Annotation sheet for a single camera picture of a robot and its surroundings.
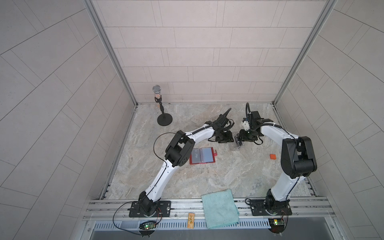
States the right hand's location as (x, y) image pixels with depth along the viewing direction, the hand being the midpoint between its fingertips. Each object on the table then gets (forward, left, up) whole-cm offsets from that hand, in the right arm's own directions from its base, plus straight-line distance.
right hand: (240, 137), depth 94 cm
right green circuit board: (-45, -7, -5) cm, 46 cm away
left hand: (-1, +3, -1) cm, 3 cm away
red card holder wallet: (-10, +26, -2) cm, 28 cm away
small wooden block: (-42, +33, -1) cm, 53 cm away
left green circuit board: (-42, +51, +1) cm, 66 cm away
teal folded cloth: (-37, +19, -2) cm, 42 cm away
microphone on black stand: (+18, +50, +1) cm, 53 cm away
